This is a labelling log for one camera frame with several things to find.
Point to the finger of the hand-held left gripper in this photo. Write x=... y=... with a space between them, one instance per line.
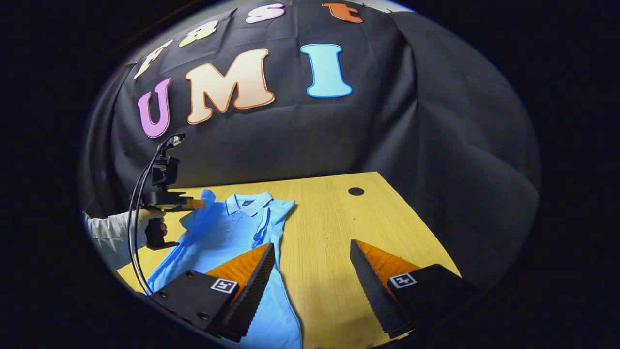
x=196 y=204

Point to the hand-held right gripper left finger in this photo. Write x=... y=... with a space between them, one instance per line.
x=254 y=291

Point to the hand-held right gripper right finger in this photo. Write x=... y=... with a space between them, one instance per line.
x=373 y=291

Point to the light blue T-shirt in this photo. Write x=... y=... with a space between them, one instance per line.
x=223 y=237

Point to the round black table grommet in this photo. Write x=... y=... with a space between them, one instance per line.
x=356 y=191

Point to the black backdrop cloth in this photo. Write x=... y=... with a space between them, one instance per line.
x=436 y=121

